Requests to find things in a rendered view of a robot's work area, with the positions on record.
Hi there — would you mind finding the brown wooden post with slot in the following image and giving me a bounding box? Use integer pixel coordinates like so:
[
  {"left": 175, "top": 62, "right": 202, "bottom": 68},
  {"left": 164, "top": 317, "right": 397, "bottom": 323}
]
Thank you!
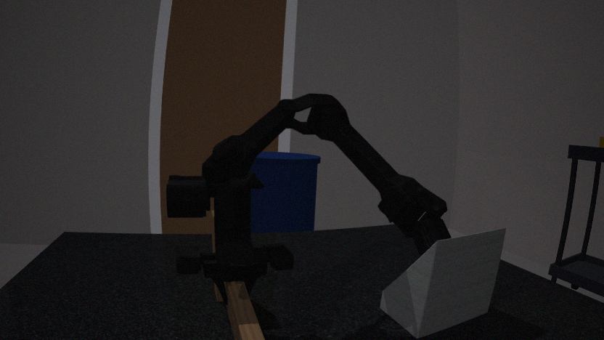
[{"left": 211, "top": 211, "right": 224, "bottom": 302}]

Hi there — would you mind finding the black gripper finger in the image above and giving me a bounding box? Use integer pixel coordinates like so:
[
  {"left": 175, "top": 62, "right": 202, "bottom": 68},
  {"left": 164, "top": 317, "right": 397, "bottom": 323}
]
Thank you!
[
  {"left": 203, "top": 268, "right": 228, "bottom": 305},
  {"left": 244, "top": 271, "right": 267, "bottom": 296}
]

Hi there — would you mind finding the wooden side rail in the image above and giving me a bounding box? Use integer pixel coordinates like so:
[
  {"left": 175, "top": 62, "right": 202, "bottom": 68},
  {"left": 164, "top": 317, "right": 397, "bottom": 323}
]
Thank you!
[{"left": 224, "top": 281, "right": 265, "bottom": 340}]

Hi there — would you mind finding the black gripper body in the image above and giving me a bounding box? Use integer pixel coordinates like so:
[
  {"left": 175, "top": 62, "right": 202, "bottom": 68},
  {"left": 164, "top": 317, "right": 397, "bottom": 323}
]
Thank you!
[{"left": 176, "top": 218, "right": 294, "bottom": 275}]

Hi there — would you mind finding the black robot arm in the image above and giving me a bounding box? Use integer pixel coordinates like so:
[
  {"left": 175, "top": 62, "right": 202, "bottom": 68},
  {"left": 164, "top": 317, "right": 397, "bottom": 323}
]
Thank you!
[{"left": 166, "top": 94, "right": 452, "bottom": 283}]

